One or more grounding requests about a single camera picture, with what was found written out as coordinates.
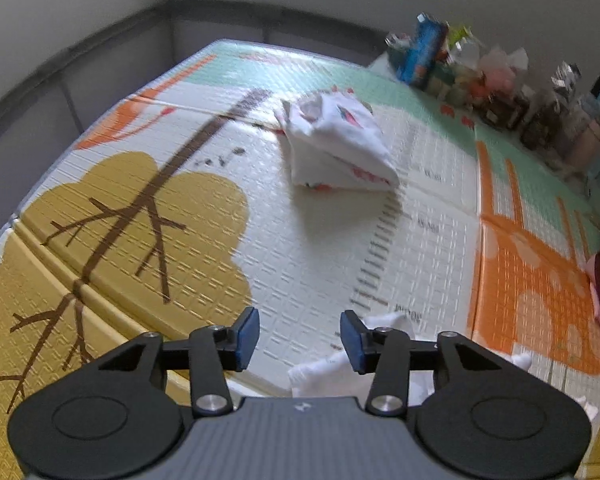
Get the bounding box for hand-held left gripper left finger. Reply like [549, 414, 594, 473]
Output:
[82, 306, 261, 417]

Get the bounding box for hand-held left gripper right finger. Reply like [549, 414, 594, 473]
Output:
[340, 309, 523, 417]

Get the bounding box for folded white printed garment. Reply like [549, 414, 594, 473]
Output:
[274, 87, 400, 193]

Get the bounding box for white pink-dotted pants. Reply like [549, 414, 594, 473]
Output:
[286, 310, 600, 421]

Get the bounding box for blue carton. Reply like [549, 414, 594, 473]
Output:
[397, 15, 451, 86]

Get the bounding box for colourful printed play mat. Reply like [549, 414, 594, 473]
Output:
[0, 40, 600, 480]

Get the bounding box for pile of bottles and packets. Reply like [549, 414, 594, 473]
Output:
[385, 12, 600, 181]

